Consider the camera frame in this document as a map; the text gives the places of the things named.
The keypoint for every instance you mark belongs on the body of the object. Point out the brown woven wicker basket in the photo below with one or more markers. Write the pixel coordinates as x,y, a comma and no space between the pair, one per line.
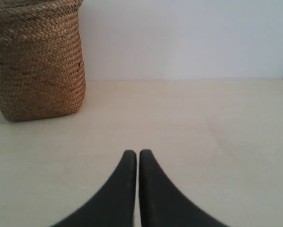
42,71

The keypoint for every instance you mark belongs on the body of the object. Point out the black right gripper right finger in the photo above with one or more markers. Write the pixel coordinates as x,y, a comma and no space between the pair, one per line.
162,204

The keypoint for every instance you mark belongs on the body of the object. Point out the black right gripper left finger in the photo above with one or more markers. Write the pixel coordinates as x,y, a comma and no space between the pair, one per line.
113,205

